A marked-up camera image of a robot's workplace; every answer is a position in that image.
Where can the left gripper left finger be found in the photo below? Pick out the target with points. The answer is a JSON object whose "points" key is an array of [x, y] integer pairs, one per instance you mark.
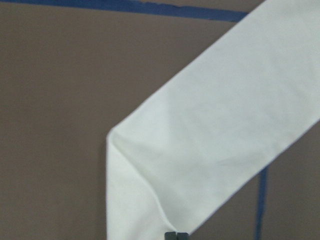
{"points": [[170, 236]]}

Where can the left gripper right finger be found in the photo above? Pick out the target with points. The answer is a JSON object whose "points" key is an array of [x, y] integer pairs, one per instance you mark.
{"points": [[182, 236]]}

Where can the cream long-sleeve cat shirt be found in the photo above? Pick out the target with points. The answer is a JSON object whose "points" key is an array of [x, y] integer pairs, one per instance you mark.
{"points": [[188, 148]]}

